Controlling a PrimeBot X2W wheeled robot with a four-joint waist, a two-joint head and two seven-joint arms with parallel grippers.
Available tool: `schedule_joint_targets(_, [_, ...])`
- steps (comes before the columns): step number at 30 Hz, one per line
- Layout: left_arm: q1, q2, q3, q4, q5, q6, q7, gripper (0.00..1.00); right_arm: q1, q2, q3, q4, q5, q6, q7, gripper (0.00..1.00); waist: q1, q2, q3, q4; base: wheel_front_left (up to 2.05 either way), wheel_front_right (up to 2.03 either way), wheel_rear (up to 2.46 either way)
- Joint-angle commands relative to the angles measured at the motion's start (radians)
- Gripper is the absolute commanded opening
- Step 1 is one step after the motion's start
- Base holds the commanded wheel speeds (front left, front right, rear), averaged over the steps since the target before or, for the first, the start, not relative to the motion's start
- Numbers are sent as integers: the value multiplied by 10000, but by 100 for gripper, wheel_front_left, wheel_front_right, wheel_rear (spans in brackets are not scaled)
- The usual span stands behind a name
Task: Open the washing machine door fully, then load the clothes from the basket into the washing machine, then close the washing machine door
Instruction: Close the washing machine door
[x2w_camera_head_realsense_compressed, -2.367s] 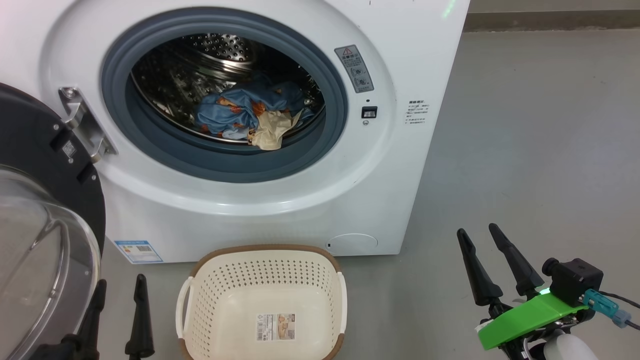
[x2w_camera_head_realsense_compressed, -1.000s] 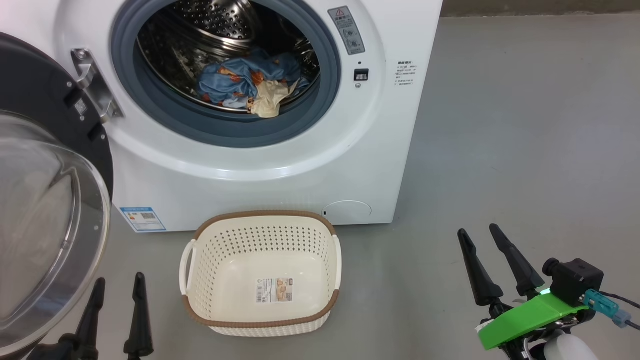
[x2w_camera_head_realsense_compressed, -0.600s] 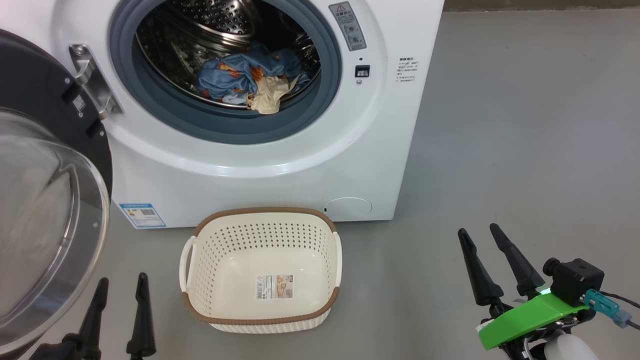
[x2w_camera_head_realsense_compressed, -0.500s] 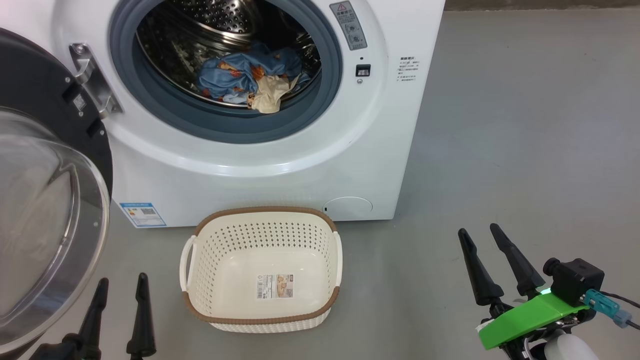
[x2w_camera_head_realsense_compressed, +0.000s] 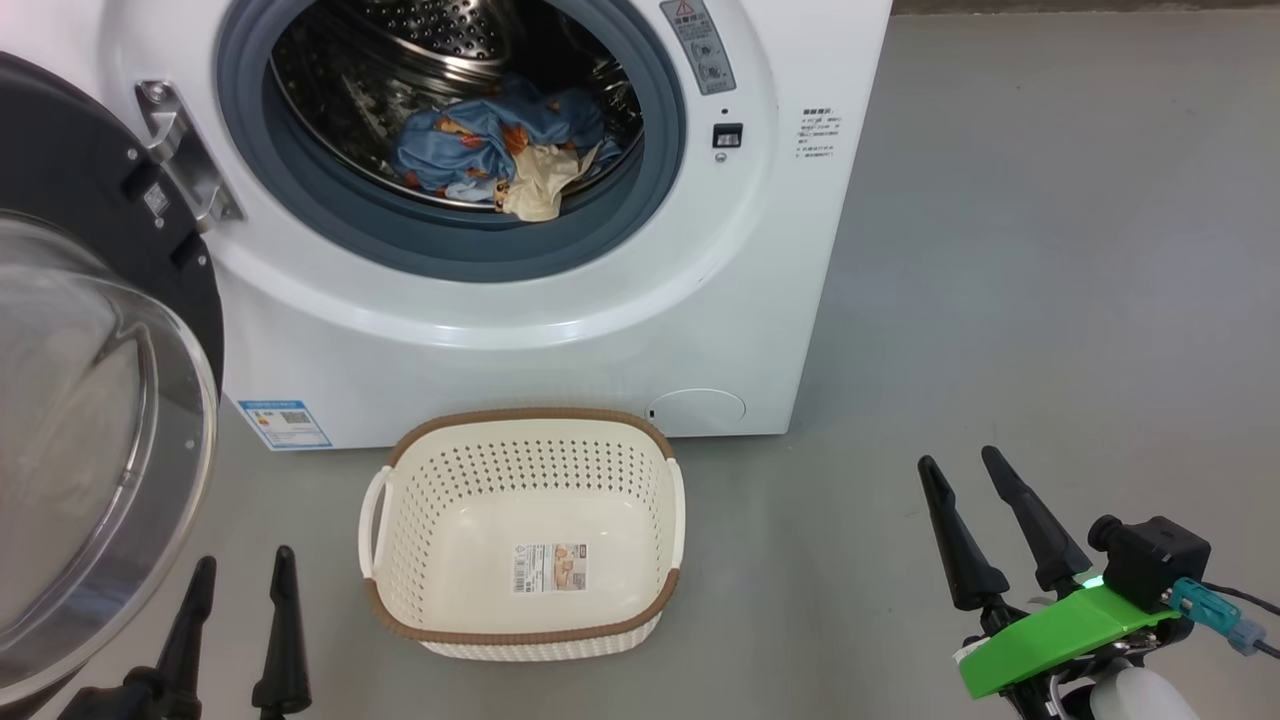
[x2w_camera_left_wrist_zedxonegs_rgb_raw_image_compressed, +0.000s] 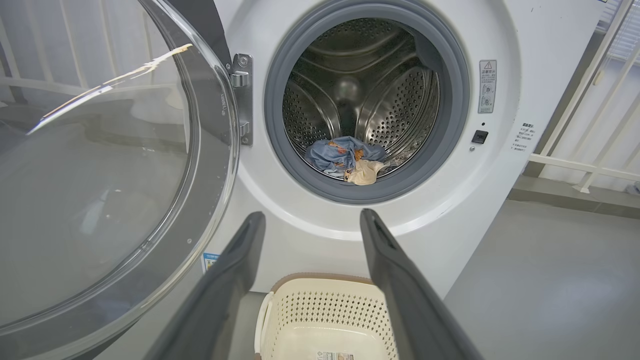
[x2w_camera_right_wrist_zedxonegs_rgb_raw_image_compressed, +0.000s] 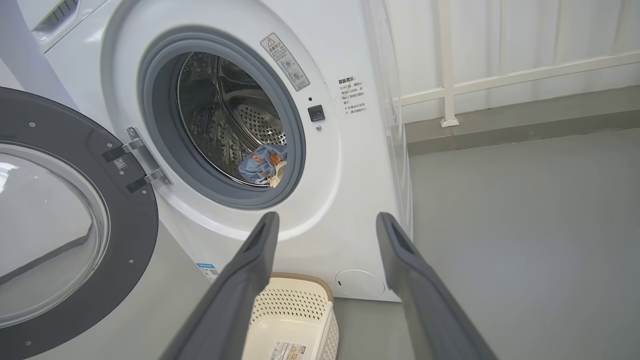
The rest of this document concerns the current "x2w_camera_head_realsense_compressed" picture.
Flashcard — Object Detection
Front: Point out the thin black camera cable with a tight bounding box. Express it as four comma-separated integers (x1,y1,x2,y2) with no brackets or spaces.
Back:
1200,582,1280,661

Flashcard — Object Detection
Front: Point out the perforated steel washer drum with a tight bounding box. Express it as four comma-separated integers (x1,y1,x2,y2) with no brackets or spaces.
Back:
270,0,644,213

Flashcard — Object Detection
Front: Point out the silver metal door hinge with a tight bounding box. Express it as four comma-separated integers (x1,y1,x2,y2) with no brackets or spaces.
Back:
135,80,244,234

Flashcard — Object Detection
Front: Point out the white front-load washing machine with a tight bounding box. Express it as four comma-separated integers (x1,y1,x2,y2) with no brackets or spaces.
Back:
0,0,894,451

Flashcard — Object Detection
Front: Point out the teal cable connector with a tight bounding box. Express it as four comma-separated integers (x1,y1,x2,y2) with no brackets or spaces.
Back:
1170,578,1269,657

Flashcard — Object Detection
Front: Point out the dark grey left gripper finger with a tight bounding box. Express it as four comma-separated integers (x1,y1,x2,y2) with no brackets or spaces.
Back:
251,545,313,720
150,556,218,720

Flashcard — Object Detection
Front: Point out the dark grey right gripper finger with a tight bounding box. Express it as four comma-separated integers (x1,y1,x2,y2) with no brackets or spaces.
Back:
917,455,1011,612
981,445,1094,593

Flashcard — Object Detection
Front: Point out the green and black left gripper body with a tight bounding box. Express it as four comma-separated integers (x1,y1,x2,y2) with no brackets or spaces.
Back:
55,668,161,720

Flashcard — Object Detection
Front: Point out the washing machine glass door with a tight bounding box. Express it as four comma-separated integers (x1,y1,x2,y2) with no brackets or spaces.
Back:
0,50,226,720

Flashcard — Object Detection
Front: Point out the round white filter cover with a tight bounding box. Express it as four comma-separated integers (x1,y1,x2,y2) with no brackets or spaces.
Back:
648,388,747,437

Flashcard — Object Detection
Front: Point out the blue energy label sticker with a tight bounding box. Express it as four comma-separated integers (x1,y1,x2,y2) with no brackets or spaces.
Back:
237,400,333,451

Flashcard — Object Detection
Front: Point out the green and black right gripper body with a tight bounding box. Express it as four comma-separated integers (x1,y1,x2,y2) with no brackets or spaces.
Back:
955,585,1181,720

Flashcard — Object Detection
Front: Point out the cream basket with brown rim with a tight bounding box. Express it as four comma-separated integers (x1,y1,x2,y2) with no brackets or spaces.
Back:
358,406,687,662

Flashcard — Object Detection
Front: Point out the blue garment with bear print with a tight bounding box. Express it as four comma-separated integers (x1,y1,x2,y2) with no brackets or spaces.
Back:
392,98,516,201

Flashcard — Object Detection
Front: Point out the white basket product label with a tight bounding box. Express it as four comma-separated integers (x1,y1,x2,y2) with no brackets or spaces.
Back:
512,543,589,595

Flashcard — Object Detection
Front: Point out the grey warning sticker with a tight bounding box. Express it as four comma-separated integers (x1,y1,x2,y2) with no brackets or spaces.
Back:
660,0,738,97

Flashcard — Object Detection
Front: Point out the blue and orange bear garment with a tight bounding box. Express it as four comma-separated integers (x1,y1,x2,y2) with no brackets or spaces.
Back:
480,75,626,223

